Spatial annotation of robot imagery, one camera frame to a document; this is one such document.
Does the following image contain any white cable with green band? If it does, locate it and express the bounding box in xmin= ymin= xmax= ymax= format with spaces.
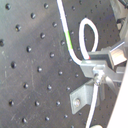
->
xmin=55 ymin=0 xmax=100 ymax=128

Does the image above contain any white robot housing edge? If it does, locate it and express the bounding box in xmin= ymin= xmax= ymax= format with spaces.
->
xmin=107 ymin=61 xmax=128 ymax=128

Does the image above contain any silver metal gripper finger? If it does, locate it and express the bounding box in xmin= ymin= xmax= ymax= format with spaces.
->
xmin=80 ymin=40 xmax=128 ymax=87

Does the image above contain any grey metal cable clip bracket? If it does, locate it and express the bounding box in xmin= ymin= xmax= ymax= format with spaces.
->
xmin=68 ymin=80 xmax=107 ymax=110

